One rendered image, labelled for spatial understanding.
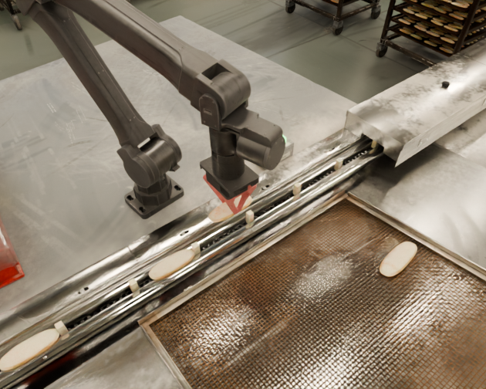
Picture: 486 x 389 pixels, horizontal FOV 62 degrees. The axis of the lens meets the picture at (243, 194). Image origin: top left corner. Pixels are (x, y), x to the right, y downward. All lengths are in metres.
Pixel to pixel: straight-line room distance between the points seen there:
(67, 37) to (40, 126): 0.51
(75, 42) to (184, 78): 0.29
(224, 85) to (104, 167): 0.57
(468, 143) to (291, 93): 0.53
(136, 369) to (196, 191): 0.46
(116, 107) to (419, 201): 0.71
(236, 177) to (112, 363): 0.36
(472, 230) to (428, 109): 0.33
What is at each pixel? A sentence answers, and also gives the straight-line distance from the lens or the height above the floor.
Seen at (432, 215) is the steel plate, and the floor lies 0.82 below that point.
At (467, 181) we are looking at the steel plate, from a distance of 1.16.
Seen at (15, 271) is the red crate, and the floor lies 0.84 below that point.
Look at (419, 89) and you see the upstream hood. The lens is 1.26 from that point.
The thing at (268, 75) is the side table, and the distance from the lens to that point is 1.42.
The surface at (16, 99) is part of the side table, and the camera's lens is 1.48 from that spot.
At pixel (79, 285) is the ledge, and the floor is 0.86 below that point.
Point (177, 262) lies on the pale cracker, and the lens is 0.82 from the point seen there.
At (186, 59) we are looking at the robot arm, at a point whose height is 1.23.
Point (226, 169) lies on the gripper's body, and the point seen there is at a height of 1.06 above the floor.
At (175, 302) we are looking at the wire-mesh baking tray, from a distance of 0.74.
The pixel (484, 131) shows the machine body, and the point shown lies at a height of 0.82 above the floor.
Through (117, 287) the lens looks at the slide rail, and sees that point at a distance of 0.83.
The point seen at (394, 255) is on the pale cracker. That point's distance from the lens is 0.79.
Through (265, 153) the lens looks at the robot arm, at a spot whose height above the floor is 1.13.
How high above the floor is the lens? 1.53
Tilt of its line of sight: 46 degrees down
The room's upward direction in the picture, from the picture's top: straight up
